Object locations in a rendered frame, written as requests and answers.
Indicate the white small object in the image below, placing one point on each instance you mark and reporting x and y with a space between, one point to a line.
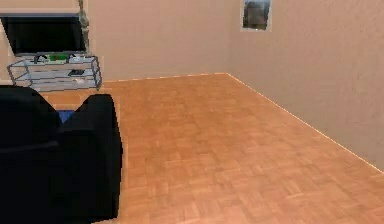
77 58

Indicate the blue cushion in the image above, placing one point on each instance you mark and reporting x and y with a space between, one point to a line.
66 115

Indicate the black armchair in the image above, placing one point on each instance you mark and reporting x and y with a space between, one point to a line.
76 160

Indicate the black remote control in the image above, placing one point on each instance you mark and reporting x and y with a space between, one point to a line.
76 72

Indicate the grey glass television stand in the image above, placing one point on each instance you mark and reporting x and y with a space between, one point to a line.
56 78

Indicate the framed wall picture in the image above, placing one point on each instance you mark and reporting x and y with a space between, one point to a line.
256 15

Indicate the black television set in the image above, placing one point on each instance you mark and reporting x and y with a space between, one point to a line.
43 33

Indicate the green box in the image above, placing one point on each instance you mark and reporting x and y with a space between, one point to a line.
57 57

